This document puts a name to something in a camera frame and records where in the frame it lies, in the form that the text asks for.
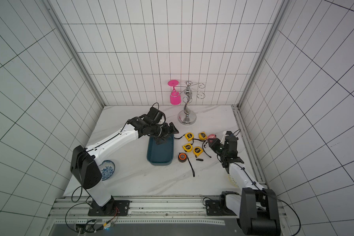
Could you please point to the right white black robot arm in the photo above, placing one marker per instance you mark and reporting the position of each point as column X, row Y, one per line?
column 256, row 207

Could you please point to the pink wine glass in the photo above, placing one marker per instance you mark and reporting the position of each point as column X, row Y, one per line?
column 175, row 97

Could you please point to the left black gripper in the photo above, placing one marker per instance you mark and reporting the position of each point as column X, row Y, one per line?
column 167, row 132

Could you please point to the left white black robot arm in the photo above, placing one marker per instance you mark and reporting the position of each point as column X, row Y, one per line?
column 86, row 160

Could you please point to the chrome glass holder stand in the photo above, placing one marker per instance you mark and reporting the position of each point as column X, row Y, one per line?
column 187, row 116

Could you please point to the blue white patterned plate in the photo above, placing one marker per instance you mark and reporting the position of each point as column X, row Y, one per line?
column 107, row 169

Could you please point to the yellow white patterned plate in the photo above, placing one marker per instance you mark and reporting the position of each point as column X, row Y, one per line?
column 232, row 181

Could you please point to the aluminium mounting rail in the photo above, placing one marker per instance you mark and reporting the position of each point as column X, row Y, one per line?
column 170, row 209

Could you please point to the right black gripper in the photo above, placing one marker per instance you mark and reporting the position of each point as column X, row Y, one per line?
column 217, row 146

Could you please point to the yellow tape measure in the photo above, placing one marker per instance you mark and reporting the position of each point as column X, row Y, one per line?
column 188, row 136
column 188, row 147
column 202, row 136
column 197, row 152

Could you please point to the orange black tape measure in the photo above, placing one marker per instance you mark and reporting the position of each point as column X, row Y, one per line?
column 182, row 157

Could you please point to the teal plastic storage box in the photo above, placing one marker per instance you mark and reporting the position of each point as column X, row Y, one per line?
column 161, row 154

